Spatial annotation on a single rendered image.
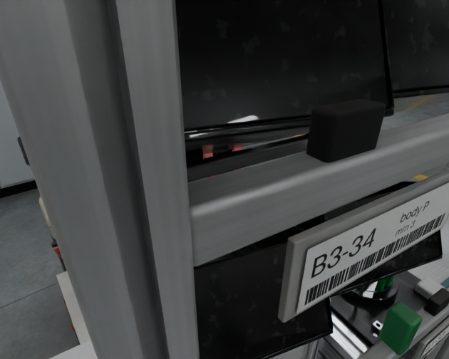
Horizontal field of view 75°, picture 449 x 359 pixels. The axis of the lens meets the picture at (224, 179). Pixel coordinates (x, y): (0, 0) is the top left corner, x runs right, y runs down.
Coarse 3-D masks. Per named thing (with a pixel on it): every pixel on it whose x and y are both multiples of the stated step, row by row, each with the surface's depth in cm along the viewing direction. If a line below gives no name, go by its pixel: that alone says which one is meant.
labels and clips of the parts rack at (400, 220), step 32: (320, 128) 7; (352, 128) 7; (192, 160) 25; (320, 160) 7; (416, 192) 9; (448, 192) 11; (320, 224) 8; (352, 224) 8; (384, 224) 9; (416, 224) 10; (288, 256) 7; (320, 256) 8; (352, 256) 9; (384, 256) 10; (288, 288) 8; (320, 288) 8; (288, 320) 8; (416, 320) 18; (448, 320) 23; (416, 352) 22
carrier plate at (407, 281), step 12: (396, 276) 69; (408, 276) 69; (408, 288) 66; (336, 300) 64; (348, 300) 64; (396, 300) 64; (408, 300) 64; (420, 300) 64; (336, 312) 61; (348, 312) 61; (360, 312) 61; (372, 312) 61; (384, 312) 61; (348, 324) 59; (360, 324) 58; (360, 336) 57; (372, 336) 56
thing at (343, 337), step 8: (336, 320) 60; (336, 328) 59; (344, 328) 59; (328, 336) 58; (336, 336) 57; (344, 336) 58; (352, 336) 57; (320, 344) 61; (328, 344) 59; (336, 344) 57; (344, 344) 56; (352, 344) 57; (360, 344) 56; (320, 352) 62; (328, 352) 60; (336, 352) 57; (344, 352) 55; (352, 352) 55; (360, 352) 55
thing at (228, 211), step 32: (416, 128) 10; (448, 128) 10; (224, 160) 27; (256, 160) 29; (288, 160) 7; (352, 160) 7; (384, 160) 8; (416, 160) 9; (448, 160) 10; (192, 192) 6; (224, 192) 6; (256, 192) 6; (288, 192) 7; (320, 192) 7; (352, 192) 8; (192, 224) 5; (224, 224) 6; (256, 224) 6; (288, 224) 7; (192, 256) 6; (448, 288) 24; (384, 352) 19
